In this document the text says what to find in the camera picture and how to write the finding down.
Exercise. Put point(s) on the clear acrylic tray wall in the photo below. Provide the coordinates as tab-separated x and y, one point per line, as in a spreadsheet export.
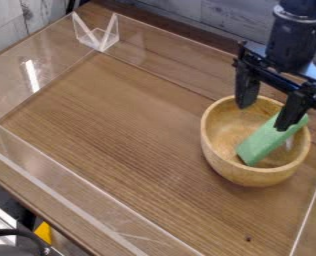
99	223

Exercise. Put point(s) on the yellow tag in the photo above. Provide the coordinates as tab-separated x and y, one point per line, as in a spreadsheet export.
43	232

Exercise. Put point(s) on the clear acrylic corner bracket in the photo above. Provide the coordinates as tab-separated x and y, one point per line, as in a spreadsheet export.
96	38

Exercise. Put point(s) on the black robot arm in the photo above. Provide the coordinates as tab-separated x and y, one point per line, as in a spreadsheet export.
282	63

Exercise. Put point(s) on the green rectangular block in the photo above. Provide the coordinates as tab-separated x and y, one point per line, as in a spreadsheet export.
264	140

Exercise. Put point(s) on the brown wooden bowl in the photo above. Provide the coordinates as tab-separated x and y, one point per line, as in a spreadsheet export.
226	125

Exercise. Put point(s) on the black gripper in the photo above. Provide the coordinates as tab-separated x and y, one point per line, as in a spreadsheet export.
280	63

